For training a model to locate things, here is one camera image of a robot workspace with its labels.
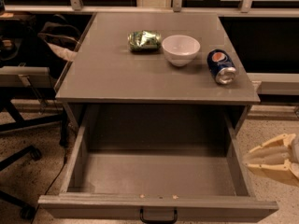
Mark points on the grey drawer cabinet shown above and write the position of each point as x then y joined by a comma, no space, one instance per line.
145,88

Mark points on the white bowl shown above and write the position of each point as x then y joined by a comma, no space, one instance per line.
180,50

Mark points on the grey side desk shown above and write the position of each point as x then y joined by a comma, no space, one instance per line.
22,76

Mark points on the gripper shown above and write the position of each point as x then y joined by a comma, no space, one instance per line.
271,160

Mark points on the crumpled green chip bag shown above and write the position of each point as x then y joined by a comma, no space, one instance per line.
144,40

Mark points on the blue pepsi can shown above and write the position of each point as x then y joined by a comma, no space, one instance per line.
221,66

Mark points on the grey top drawer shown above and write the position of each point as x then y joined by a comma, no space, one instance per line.
115,170

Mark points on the metal window railing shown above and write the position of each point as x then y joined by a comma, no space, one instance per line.
149,3

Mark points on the dark jacket on chair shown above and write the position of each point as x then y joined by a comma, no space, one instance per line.
62,38

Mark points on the black top drawer handle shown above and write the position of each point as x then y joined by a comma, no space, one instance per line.
158,217

